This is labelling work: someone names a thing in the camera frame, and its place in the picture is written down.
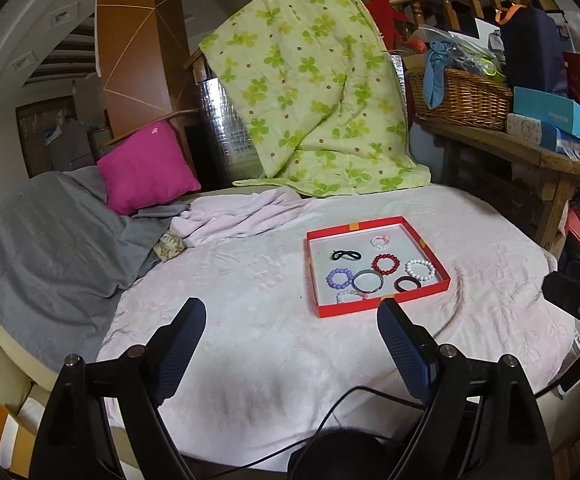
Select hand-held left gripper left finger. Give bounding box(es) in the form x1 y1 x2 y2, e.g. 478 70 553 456
28 297 208 480

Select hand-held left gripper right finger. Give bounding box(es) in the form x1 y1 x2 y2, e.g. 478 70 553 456
376 298 556 480

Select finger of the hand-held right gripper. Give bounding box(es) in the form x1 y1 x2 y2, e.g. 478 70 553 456
542 271 580 321

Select grey translucent bangle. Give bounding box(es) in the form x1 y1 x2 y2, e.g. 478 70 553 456
353 270 385 295

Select white bead bracelet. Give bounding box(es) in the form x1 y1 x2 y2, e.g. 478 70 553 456
405 259 435 281

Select purple bead bracelet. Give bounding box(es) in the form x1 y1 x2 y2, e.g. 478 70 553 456
326 267 353 289

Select red cardboard box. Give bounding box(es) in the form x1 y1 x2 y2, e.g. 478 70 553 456
306 216 452 320

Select pale pink blanket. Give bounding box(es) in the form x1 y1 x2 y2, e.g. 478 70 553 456
97 184 578 466

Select small patterned cloth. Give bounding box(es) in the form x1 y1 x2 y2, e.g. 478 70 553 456
154 232 188 262

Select wooden bench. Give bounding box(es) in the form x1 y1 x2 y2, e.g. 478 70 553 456
415 115 580 261

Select blue cardboard box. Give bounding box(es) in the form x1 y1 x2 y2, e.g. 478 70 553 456
540 122 580 161

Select white patterned box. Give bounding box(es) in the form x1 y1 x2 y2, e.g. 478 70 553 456
506 112 546 147

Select grey blanket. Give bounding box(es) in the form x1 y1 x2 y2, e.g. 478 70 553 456
0 165 193 386

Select magenta pillow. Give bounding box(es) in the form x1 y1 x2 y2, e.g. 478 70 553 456
97 121 201 216

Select teal cardboard box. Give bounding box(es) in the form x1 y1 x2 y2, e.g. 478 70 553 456
512 86 580 145

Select orange paper folders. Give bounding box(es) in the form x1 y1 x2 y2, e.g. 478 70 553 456
0 402 38 478

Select wicker basket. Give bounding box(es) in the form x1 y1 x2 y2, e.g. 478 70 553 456
406 67 515 132

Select navy bag with orange trim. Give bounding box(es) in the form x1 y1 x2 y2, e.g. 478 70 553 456
497 4 570 96

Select dark lattice cabinet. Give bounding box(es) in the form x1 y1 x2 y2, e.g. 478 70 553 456
16 95 78 178

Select green floral quilt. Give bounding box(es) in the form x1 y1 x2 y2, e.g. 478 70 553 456
199 0 431 197

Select wooden cabinet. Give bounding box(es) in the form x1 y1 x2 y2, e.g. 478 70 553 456
94 0 193 138

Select red cloth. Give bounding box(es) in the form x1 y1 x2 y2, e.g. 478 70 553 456
365 0 413 53

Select black cable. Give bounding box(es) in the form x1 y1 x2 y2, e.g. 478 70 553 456
205 385 481 480

